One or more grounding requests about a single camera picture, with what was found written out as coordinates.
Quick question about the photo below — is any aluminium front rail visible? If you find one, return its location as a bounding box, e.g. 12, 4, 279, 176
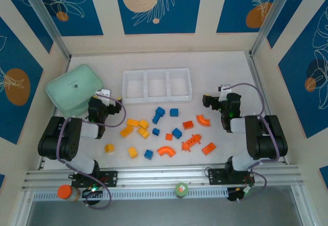
22, 165, 304, 190

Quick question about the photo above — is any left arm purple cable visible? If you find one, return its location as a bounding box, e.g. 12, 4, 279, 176
56, 94, 127, 210

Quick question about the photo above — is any jar with orange lid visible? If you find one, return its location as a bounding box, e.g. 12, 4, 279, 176
56, 184, 81, 202

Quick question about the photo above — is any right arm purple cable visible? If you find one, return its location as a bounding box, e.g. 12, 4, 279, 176
224, 83, 280, 202

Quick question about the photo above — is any aluminium frame post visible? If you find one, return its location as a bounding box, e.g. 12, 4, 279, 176
250, 0, 300, 57
19, 0, 72, 60

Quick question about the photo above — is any curved orange lego piece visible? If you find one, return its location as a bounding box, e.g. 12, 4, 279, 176
196, 114, 212, 128
157, 146, 177, 158

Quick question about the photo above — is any tall blue lego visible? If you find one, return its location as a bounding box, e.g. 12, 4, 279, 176
152, 107, 166, 125

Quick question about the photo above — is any green cylinder with sticker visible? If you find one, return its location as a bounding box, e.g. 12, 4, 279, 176
174, 181, 189, 199

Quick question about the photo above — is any aluminium side rail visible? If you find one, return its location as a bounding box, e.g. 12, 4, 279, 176
37, 56, 72, 171
244, 51, 289, 165

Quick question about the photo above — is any controller board with green light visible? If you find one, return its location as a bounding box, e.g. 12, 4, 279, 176
227, 184, 255, 203
81, 184, 105, 206

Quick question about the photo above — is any white three-compartment container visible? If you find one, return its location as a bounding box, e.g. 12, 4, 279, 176
122, 68, 192, 105

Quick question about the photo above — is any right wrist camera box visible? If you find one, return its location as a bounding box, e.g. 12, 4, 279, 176
217, 84, 233, 101

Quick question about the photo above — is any long pegged orange lego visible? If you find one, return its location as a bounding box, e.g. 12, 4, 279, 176
180, 133, 202, 152

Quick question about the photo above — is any white slotted cable duct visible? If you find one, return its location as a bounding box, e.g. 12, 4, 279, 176
33, 187, 229, 201

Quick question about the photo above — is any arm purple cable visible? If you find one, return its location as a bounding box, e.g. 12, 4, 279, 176
224, 83, 280, 202
56, 94, 127, 210

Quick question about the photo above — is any mint green zip pouch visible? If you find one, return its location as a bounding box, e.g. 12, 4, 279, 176
45, 64, 105, 119

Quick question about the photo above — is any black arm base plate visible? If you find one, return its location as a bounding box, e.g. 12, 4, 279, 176
208, 168, 256, 186
71, 171, 119, 188

